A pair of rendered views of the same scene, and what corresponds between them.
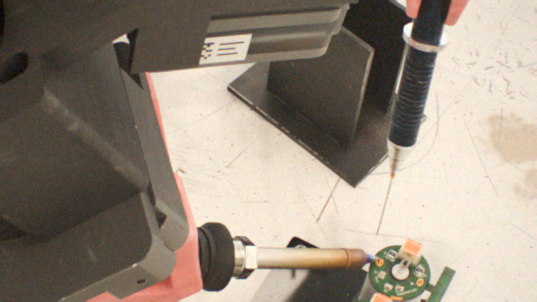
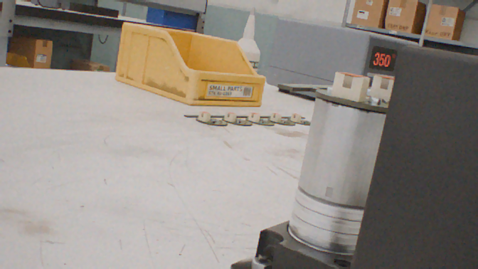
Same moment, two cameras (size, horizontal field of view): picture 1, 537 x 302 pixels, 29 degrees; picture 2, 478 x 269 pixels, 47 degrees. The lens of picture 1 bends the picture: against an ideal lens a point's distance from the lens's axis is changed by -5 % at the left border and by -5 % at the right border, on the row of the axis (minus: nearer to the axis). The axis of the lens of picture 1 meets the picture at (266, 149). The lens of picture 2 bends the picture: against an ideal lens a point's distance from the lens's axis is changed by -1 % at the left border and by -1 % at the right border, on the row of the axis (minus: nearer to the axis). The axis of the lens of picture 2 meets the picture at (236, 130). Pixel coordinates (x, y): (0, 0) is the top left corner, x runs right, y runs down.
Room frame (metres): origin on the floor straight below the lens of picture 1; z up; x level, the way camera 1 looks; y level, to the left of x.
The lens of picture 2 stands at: (0.37, -0.06, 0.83)
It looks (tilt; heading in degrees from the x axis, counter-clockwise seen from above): 11 degrees down; 191
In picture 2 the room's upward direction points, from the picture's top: 10 degrees clockwise
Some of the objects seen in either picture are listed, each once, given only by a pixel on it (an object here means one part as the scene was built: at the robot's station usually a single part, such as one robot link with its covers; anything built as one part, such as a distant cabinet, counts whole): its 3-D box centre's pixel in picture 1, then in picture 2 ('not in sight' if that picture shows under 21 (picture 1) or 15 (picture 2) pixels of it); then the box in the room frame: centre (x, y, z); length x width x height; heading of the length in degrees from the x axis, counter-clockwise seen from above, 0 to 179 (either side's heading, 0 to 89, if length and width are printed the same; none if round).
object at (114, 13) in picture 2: not in sight; (92, 10); (-2.46, -1.53, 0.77); 0.24 x 0.16 x 0.04; 155
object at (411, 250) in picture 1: (409, 253); (351, 87); (0.22, -0.06, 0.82); 0.01 x 0.01 x 0.01; 68
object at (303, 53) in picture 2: not in sight; (340, 66); (-0.38, -0.09, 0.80); 0.15 x 0.12 x 0.10; 54
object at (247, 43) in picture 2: not in sight; (246, 50); (-0.26, -0.19, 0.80); 0.03 x 0.03 x 0.10
